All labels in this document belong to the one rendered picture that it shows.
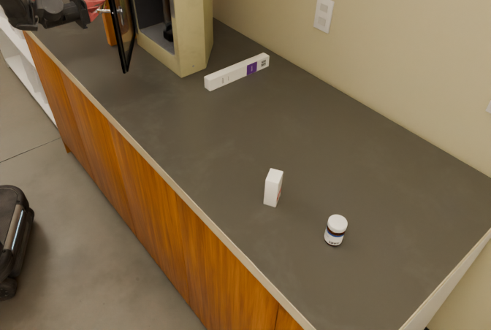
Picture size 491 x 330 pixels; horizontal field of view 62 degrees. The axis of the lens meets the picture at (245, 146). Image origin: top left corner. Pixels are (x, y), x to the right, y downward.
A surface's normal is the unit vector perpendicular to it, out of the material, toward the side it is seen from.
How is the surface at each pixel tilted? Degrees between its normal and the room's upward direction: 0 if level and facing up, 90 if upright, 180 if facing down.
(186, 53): 90
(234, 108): 0
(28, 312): 0
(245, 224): 0
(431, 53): 90
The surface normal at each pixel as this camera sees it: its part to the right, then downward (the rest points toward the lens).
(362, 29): -0.77, 0.41
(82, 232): 0.03, -0.74
